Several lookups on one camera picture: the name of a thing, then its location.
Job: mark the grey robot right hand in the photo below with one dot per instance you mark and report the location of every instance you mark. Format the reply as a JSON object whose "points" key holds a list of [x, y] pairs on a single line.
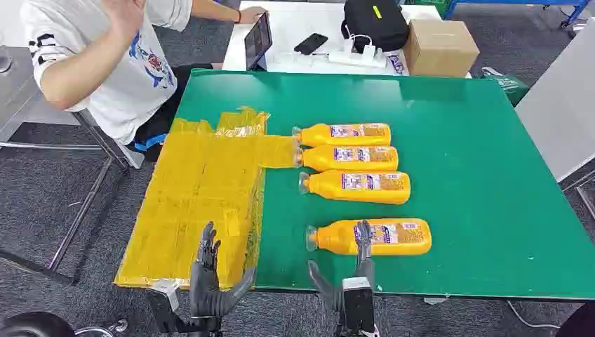
{"points": [[364, 246]]}

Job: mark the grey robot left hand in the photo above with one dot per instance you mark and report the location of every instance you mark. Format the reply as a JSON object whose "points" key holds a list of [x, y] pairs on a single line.
{"points": [[207, 293]]}

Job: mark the orange drink bottle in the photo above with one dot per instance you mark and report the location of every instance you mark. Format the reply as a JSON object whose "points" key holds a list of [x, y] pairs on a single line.
{"points": [[334, 239], [325, 136], [321, 159], [325, 186]]}

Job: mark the white tape piece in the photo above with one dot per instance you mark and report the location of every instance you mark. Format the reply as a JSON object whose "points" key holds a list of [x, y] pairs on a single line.
{"points": [[434, 300]]}

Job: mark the yellow sheet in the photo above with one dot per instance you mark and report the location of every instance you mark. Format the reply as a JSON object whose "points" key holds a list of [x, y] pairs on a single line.
{"points": [[195, 195]]}

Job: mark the green table mat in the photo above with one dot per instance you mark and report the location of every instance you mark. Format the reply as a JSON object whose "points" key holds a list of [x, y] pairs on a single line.
{"points": [[418, 116]]}

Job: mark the black round robot part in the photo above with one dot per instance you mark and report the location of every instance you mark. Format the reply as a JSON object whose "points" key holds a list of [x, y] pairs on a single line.
{"points": [[32, 325]]}

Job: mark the white printed packet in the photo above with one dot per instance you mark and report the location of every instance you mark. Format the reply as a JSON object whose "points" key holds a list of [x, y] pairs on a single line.
{"points": [[396, 64]]}

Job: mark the white power strip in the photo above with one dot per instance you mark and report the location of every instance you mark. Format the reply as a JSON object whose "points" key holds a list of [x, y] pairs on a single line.
{"points": [[358, 60]]}

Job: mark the white charger plug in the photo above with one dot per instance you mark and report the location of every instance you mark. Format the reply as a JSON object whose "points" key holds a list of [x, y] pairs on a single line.
{"points": [[369, 51], [349, 45]]}

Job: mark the black smartphone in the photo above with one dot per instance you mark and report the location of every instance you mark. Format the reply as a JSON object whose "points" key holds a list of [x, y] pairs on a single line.
{"points": [[310, 43]]}

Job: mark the brown cardboard box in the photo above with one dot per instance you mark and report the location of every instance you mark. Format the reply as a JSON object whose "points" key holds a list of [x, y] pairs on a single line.
{"points": [[441, 49]]}

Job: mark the green shopping bag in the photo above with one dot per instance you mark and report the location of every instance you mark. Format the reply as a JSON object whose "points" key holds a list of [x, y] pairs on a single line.
{"points": [[511, 86]]}

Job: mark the black bag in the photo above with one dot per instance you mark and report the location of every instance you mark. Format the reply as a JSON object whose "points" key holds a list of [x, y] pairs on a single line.
{"points": [[376, 28]]}

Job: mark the person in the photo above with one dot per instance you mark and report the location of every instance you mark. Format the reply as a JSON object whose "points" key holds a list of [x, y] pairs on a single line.
{"points": [[116, 93]]}

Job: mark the black rounded object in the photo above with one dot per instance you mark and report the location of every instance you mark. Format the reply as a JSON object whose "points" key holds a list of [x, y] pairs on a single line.
{"points": [[578, 323]]}

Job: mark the black tablet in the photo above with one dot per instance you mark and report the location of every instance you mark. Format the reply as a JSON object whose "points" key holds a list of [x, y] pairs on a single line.
{"points": [[258, 42]]}

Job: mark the yellow tag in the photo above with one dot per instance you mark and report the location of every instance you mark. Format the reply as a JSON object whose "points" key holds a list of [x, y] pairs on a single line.
{"points": [[377, 11]]}

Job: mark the white table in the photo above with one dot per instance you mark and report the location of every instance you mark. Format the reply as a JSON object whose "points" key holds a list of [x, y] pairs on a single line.
{"points": [[297, 18]]}

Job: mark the grey table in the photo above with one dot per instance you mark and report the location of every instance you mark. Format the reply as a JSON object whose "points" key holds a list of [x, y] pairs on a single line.
{"points": [[567, 116]]}

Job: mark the green crate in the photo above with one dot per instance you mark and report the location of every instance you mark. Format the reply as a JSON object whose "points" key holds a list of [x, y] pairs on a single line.
{"points": [[434, 3]]}

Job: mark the person's left hand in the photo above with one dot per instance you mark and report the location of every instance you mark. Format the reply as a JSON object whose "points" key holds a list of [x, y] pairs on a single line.
{"points": [[253, 14]]}

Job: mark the person's hand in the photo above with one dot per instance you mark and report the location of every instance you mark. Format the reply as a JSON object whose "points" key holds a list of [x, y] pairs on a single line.
{"points": [[123, 16], [253, 14]]}

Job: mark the dark wrist band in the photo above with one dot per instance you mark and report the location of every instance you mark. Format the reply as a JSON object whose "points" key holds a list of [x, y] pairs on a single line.
{"points": [[239, 16]]}

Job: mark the grey desk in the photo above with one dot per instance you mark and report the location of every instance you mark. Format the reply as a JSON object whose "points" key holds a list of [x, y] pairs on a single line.
{"points": [[18, 93]]}

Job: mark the person's right hand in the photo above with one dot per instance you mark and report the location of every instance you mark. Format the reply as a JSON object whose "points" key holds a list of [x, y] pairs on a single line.
{"points": [[123, 16]]}

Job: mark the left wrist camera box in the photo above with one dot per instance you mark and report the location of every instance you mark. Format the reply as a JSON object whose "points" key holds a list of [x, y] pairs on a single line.
{"points": [[163, 302]]}

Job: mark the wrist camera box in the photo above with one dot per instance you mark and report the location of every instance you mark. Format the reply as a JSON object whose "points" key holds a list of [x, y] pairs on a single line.
{"points": [[358, 304], [163, 302]]}

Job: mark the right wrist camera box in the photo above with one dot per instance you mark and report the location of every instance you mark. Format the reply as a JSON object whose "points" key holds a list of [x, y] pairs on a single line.
{"points": [[358, 304]]}

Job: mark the metal desk frame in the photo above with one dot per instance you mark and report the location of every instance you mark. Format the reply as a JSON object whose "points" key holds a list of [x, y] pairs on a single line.
{"points": [[88, 195]]}

